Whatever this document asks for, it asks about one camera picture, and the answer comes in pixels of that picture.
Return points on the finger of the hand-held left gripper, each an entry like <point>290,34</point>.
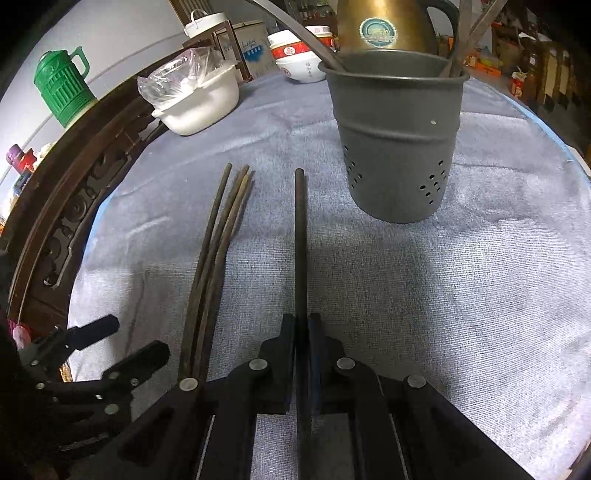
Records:
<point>143,360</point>
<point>94,328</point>

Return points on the small red box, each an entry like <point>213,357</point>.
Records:
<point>28,160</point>

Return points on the grey metal chopstick holder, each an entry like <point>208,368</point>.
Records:
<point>392,138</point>

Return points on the gold electric kettle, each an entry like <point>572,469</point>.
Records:
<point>392,23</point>

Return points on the clear plastic bag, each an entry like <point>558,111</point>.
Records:
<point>180,78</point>

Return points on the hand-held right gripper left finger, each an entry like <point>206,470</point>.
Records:
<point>288,355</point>

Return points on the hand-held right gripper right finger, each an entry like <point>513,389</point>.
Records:
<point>316,355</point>

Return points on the red banded ceramic bowl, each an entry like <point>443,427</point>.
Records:
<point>288,50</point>

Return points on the red drink carton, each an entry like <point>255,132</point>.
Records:
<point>519,83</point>

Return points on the purple bottle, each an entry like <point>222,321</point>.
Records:
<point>14,159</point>

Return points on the white cardboard box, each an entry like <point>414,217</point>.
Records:
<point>251,50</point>

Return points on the white plastic basin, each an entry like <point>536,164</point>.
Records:
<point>198,106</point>

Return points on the green thermos flask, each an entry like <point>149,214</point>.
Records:
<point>60,87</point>

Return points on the white lidded pot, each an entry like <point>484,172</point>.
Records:
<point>203,25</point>

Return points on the plain white ceramic bowl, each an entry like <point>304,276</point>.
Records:
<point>281,38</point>

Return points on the white bowl with blue print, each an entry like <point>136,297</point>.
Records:
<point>300,69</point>

